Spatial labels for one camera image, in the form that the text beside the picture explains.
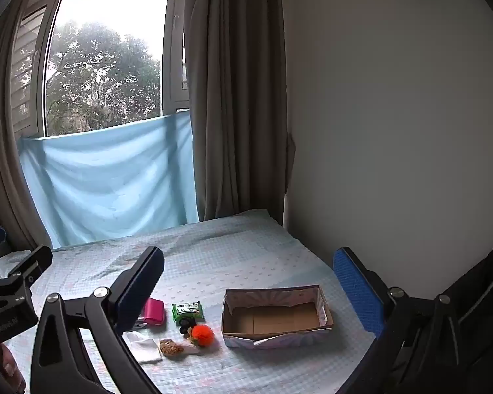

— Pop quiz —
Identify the narrow brown curtain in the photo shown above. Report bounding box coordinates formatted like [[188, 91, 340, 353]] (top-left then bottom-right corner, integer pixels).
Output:
[[0, 0, 55, 252]]

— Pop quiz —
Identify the person's left hand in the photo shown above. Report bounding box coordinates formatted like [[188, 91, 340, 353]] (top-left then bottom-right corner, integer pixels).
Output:
[[0, 344, 26, 394]]

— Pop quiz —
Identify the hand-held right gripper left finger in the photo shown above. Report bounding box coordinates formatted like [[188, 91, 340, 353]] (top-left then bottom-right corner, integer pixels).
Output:
[[30, 245, 166, 394]]

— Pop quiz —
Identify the bed with checkered sheet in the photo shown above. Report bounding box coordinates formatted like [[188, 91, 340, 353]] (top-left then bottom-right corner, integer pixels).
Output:
[[0, 209, 379, 394]]

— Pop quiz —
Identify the white cloth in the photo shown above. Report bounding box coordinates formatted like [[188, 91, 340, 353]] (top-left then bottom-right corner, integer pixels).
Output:
[[121, 330, 164, 365]]

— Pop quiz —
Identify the tree outside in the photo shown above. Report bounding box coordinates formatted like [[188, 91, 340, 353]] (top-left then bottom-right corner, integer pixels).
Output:
[[45, 20, 163, 136]]

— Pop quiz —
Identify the brown plush toy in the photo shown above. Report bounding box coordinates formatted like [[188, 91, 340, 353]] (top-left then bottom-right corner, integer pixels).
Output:
[[159, 339, 200, 359]]

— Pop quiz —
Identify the cardboard box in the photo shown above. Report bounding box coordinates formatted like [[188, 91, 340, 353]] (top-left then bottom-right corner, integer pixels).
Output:
[[222, 283, 335, 350]]

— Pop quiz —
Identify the window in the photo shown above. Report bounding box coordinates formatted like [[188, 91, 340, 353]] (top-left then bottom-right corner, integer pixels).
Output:
[[10, 0, 190, 138]]

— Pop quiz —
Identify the light blue hanging cloth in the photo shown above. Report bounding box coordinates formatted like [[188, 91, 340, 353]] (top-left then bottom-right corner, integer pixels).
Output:
[[18, 109, 200, 249]]

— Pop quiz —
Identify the pink pouch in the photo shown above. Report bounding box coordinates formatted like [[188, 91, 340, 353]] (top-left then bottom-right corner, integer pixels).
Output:
[[143, 298, 165, 328]]

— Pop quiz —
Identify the small black hair tie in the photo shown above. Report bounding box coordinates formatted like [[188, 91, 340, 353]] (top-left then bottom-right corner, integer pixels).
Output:
[[178, 316, 196, 338]]

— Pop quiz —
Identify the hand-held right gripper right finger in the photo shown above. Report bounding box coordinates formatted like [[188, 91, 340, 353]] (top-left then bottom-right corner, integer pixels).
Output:
[[332, 247, 474, 394]]

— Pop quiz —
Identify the orange pompom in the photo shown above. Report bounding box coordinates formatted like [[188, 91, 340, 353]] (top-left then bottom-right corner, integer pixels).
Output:
[[190, 324, 215, 345]]

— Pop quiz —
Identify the wide brown curtain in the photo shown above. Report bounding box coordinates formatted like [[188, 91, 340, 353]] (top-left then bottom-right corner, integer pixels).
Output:
[[164, 0, 297, 223]]

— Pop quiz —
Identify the green wipes packet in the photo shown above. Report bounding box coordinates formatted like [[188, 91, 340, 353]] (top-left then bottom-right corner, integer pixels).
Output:
[[172, 301, 205, 324]]

